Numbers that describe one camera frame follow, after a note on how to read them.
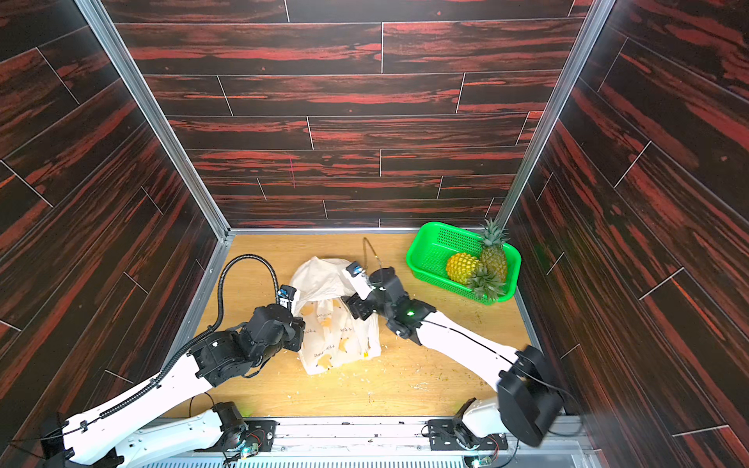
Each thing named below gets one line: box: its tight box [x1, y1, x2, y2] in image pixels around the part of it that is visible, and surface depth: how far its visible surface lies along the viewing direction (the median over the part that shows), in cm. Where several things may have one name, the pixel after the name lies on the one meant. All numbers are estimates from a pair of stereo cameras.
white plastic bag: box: [290, 256, 382, 376], surface depth 87 cm
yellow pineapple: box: [446, 252, 507, 302], surface depth 94 cm
